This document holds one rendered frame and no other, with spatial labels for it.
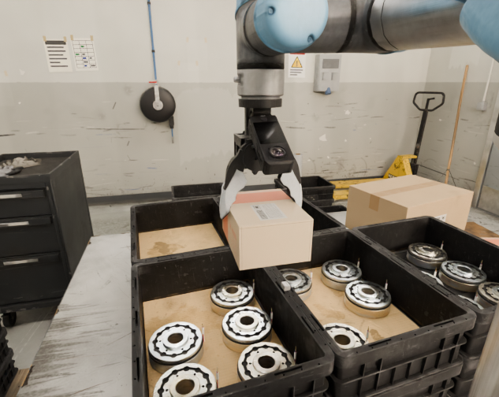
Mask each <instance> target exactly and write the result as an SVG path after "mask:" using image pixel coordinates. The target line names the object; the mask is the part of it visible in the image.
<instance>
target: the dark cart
mask: <svg viewBox="0 0 499 397"><path fill-rule="evenodd" d="M24 156H25V157H27V158H28V159H29V158H38V159H40V160H42V161H41V162H40V163H39V164H41V165H34V166H30V167H26V168H23V169H20V172H18V173H14V174H12V175H9V176H0V310H1V312H0V314H3V315H2V316H1V317H2V322H3V325H4V326H5V327H10V326H14V325H15V322H16V319H17V314H16V312H17V311H23V310H34V309H39V308H46V307H52V306H59V304H60V302H61V300H62V297H63V295H64V294H65V291H66V289H67V287H68V286H69V282H70V280H71V279H72V277H73V274H74V272H75V270H76V267H77V266H78V264H79V262H80V259H81V257H82V255H83V253H84V251H85V249H86V246H87V244H88V242H89V240H90V238H91V237H92V236H94V233H93V229H92V224H91V216H90V211H89V207H88V199H87V194H86V189H85V185H84V177H83V172H82V168H81V163H80V154H79V151H78V150H71V151H53V152H35V153H16V154H0V165H2V163H3V162H4V163H6V161H7V160H10V161H13V159H14V158H24Z"/></svg>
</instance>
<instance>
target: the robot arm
mask: <svg viewBox="0 0 499 397"><path fill-rule="evenodd" d="M235 20H236V69H237V75H238V76H234V77H233V82H234V83H238V84H237V94H238V95H239V96H241V98H238V102H239V107H244V131H243V133H234V157H232V158H231V159H230V161H229V164H228V165H227V168H226V171H225V182H224V184H223V185H222V194H221V198H220V203H219V212H220V218H221V219H222V220H223V219H224V218H225V217H226V216H227V215H228V213H229V209H230V208H231V205H232V204H233V203H234V202H235V201H236V195H237V193H238V192H239V191H240V190H241V189H243V188H244V186H245V185H246V183H247V180H246V178H245V175H244V173H243V171H244V169H249V170H251V172H252V173H253V174H254V175H256V174H257V173H258V171H263V174H264V175H273V174H278V176H277V178H278V179H279V181H280V182H281V183H282V184H283V185H285V186H286V187H287V191H288V194H289V195H290V196H291V197H292V200H293V201H294V202H295V203H296V204H297V205H298V206H299V207H301V206H302V187H301V179H300V169H299V166H298V163H297V161H296V159H295V158H294V156H293V153H292V151H291V149H290V146H289V144H288V142H287V139H286V138H285V134H284V132H283V131H282V129H281V126H280V124H279V122H278V119H277V117H276V116H275V115H271V108H276V107H282V98H280V96H282V95H283V94H284V85H285V54H333V53H336V54H338V53H356V54H393V53H400V52H404V51H406V50H417V49H428V48H438V47H450V46H470V45H477V46H478V47H479V48H480V49H481V50H482V51H483V52H484V53H486V54H487V55H489V56H490V57H492V58H493V59H494V60H495V61H497V62H498V63H499V0H236V10H235ZM238 69H239V70H238ZM493 143H494V145H495V146H496V147H497V148H498V150H499V114H498V117H497V123H496V125H495V130H494V134H493ZM467 397H499V301H498V304H497V308H496V310H495V313H494V316H493V320H492V323H491V326H490V330H489V332H488V335H487V337H486V342H485V345H484V348H483V350H482V354H481V357H480V359H479V363H478V366H477V369H476V371H475V376H474V379H473V381H472V384H471V388H470V391H469V393H468V396H467Z"/></svg>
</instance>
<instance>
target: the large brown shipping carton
mask: <svg viewBox="0 0 499 397"><path fill-rule="evenodd" d="M473 194H474V192H473V191H469V190H465V189H463V188H459V187H454V186H451V185H448V184H443V183H440V182H437V181H434V180H428V179H426V178H422V177H420V176H414V175H412V174H411V175H407V176H398V177H394V178H389V179H384V180H376V181H371V182H366V183H362V184H354V185H349V191H348V205H347V212H346V219H345V226H346V228H348V229H351V230H352V228H354V227H359V226H364V225H369V224H377V223H383V222H388V221H397V220H402V219H407V218H412V217H421V216H432V217H436V218H437V219H439V220H441V221H444V222H446V223H448V224H451V225H453V226H455V227H457V228H460V229H462V230H464V229H465V226H466V223H467V217H468V214H469V210H470V207H471V201H472V198H473Z"/></svg>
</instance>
